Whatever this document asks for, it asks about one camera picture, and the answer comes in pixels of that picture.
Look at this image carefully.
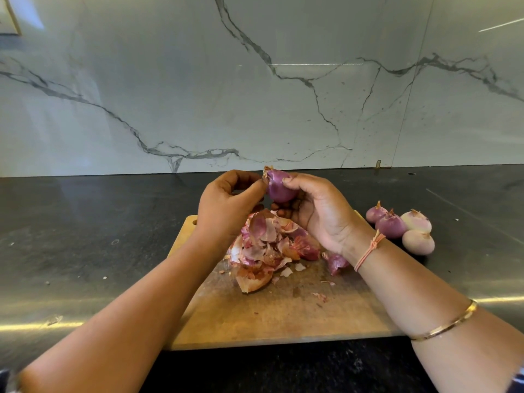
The black white plaid sleeve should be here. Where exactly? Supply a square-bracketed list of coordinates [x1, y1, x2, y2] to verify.
[0, 368, 21, 393]

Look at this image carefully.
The wooden cutting board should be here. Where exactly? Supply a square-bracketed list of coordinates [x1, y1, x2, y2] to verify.
[168, 210, 404, 350]

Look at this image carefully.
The gold bangle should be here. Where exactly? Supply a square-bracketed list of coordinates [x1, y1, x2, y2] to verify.
[409, 299, 479, 342]

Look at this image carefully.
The brownish red onion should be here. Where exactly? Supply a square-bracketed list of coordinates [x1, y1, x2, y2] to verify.
[400, 209, 433, 234]

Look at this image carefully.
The person's right hand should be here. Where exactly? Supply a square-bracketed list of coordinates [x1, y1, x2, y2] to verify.
[277, 172, 378, 257]

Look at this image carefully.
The small red onion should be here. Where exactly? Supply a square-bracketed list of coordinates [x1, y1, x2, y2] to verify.
[365, 200, 389, 225]

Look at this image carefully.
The red onion with pale patch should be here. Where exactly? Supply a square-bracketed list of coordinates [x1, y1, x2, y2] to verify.
[263, 166, 300, 205]

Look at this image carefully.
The person's left hand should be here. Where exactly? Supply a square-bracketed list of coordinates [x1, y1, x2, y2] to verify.
[192, 169, 269, 252]

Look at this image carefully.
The white wall switch plate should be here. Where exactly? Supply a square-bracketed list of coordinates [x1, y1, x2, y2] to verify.
[0, 0, 22, 36]

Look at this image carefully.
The person's left forearm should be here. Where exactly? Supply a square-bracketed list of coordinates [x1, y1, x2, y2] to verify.
[18, 238, 221, 393]

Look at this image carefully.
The person's right forearm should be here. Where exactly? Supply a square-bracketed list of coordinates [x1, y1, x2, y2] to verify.
[356, 237, 524, 393]

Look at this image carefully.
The orange thread bracelet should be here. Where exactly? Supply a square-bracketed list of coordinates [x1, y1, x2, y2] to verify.
[354, 231, 388, 273]

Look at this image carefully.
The pile of onion peels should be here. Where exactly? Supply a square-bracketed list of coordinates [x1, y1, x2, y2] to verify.
[226, 209, 352, 295]

